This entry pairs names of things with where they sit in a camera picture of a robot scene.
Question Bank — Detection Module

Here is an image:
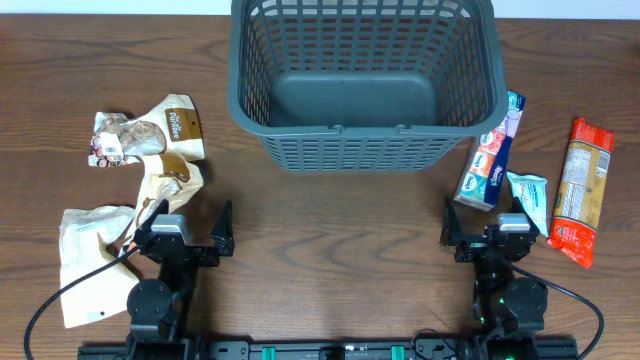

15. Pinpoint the plain beige pouch bag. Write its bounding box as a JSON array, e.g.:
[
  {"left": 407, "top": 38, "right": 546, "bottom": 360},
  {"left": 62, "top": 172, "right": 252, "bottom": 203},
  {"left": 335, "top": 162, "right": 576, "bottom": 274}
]
[{"left": 59, "top": 206, "right": 138, "bottom": 328}]

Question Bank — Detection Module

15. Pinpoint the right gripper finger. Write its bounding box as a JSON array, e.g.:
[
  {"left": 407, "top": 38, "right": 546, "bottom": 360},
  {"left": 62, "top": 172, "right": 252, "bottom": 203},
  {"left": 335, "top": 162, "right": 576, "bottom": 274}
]
[
  {"left": 511, "top": 197, "right": 540, "bottom": 235},
  {"left": 439, "top": 197, "right": 463, "bottom": 246}
]

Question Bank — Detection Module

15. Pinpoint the Kleenex pocket tissue multipack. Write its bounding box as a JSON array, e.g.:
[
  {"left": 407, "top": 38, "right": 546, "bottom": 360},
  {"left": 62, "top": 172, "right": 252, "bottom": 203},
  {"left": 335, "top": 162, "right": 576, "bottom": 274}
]
[{"left": 453, "top": 91, "right": 526, "bottom": 211}]

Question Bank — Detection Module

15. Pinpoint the grey plastic slatted basket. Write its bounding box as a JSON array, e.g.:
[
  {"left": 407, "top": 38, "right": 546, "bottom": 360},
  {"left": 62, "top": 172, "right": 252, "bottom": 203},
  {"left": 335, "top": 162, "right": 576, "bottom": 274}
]
[{"left": 227, "top": 0, "right": 508, "bottom": 172}]

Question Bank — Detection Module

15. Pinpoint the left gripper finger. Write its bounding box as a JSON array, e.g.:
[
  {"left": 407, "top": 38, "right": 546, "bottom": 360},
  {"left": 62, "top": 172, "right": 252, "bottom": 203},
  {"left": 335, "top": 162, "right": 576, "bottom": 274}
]
[
  {"left": 135, "top": 199, "right": 169, "bottom": 235},
  {"left": 211, "top": 200, "right": 235, "bottom": 257}
]

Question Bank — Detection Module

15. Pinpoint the brown Partake cookie bag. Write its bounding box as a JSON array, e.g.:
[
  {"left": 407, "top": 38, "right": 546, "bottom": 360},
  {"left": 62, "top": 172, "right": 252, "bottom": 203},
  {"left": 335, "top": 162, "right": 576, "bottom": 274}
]
[{"left": 88, "top": 94, "right": 205, "bottom": 168}]

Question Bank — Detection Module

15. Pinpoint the brown snack bag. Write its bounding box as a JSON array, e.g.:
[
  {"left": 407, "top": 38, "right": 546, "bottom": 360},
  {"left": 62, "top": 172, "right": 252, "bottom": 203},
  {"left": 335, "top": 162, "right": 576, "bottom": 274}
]
[{"left": 124, "top": 154, "right": 204, "bottom": 247}]

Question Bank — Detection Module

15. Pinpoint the red orange biscuit package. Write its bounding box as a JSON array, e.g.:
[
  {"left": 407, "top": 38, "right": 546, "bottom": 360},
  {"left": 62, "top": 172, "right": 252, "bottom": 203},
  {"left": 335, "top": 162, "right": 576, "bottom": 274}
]
[{"left": 547, "top": 118, "right": 615, "bottom": 268}]

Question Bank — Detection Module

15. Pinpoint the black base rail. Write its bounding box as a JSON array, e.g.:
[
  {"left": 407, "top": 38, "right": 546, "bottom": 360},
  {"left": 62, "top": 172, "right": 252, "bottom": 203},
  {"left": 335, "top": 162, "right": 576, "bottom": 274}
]
[{"left": 76, "top": 337, "right": 578, "bottom": 360}]

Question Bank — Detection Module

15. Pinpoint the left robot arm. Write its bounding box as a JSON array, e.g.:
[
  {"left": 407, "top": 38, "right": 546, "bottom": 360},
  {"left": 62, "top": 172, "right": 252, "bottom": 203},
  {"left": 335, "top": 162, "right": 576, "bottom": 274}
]
[{"left": 126, "top": 200, "right": 235, "bottom": 359}]

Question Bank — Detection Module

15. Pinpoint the small teal wipes packet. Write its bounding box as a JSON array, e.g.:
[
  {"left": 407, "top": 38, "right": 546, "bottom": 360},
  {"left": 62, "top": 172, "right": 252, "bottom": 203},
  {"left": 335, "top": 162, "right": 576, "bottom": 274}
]
[{"left": 507, "top": 171, "right": 548, "bottom": 237}]

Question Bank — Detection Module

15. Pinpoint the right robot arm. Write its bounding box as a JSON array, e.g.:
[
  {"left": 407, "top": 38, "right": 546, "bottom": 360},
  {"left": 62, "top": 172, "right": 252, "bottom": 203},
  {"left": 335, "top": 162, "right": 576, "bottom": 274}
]
[{"left": 440, "top": 198, "right": 548, "bottom": 359}]

